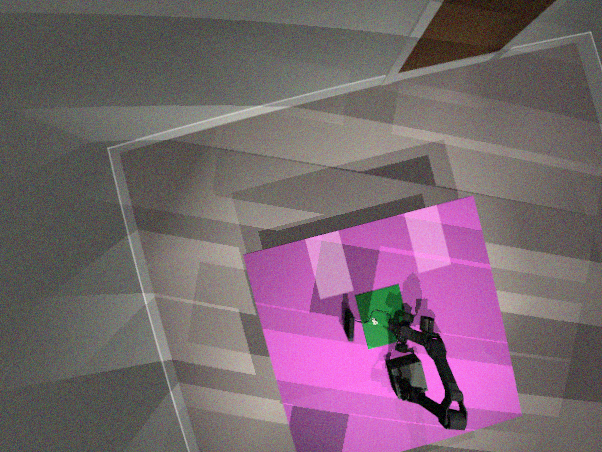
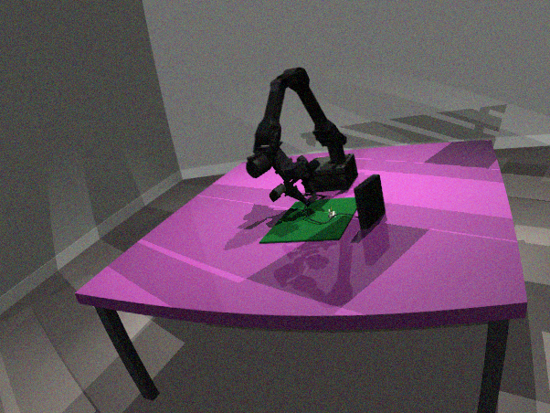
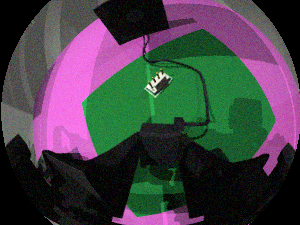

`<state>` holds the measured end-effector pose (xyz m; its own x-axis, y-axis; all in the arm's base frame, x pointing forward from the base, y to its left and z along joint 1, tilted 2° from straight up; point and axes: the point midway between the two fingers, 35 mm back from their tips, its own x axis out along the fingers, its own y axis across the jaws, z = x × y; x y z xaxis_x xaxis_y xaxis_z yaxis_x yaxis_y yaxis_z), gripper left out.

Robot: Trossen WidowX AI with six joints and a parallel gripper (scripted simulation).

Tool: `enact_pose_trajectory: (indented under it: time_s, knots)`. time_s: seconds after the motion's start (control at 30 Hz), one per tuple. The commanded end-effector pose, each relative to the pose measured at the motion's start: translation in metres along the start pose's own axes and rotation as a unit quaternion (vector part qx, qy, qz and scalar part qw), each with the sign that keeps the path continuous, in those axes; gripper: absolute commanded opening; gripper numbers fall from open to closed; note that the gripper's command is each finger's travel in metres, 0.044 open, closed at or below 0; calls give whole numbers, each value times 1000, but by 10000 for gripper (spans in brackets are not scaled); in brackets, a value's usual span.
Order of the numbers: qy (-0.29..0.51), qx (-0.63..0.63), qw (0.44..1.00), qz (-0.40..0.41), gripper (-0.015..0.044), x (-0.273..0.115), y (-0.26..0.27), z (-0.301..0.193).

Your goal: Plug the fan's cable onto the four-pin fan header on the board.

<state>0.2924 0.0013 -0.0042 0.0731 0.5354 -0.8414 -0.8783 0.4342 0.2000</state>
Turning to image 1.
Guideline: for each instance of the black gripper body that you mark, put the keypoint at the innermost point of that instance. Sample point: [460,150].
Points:
[403,347]

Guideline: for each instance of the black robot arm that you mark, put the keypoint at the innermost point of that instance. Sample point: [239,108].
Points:
[448,418]

